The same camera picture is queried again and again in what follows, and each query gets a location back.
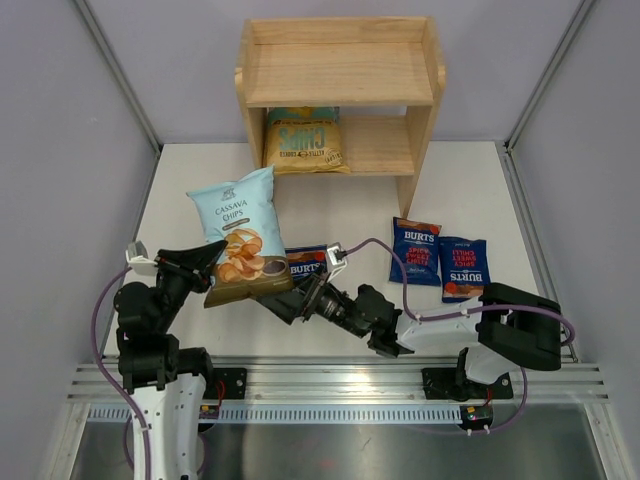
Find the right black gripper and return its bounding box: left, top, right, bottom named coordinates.
left=259, top=263, right=369, bottom=338

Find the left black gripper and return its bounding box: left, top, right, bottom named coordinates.
left=153, top=240, right=228, bottom=333

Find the blue burts chips bag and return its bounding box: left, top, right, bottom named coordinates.
left=285, top=245, right=327, bottom=281
left=393, top=217, right=441, bottom=287
left=439, top=236, right=491, bottom=303

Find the light blue cassava chips bag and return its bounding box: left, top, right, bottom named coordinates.
left=187, top=167, right=293, bottom=308

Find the tan kettle chips bag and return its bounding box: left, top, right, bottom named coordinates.
left=263, top=107, right=351, bottom=174

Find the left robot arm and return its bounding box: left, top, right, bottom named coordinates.
left=113, top=241, right=227, bottom=479

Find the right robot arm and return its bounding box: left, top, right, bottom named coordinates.
left=257, top=273, right=574, bottom=402

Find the wooden two-tier shelf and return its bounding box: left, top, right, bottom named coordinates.
left=235, top=16, right=447, bottom=217

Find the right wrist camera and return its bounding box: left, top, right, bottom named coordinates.
left=326, top=242, right=348, bottom=282

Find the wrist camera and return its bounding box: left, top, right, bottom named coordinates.
left=326, top=242, right=348, bottom=282
left=125, top=241, right=156, bottom=276

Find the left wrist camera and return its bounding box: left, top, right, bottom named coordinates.
left=125, top=241, right=156, bottom=276

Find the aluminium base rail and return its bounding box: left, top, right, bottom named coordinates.
left=67, top=355, right=611, bottom=407

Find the white slotted cable duct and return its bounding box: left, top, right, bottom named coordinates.
left=87, top=403, right=464, bottom=426

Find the left aluminium frame post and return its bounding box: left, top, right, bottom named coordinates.
left=71, top=0, right=163, bottom=159

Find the aluminium frame post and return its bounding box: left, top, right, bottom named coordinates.
left=504, top=0, right=600, bottom=155
left=71, top=0, right=163, bottom=159

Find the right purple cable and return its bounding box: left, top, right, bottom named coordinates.
left=339, top=237, right=576, bottom=434

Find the right aluminium frame post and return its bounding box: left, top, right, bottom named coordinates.
left=504, top=0, right=600, bottom=155

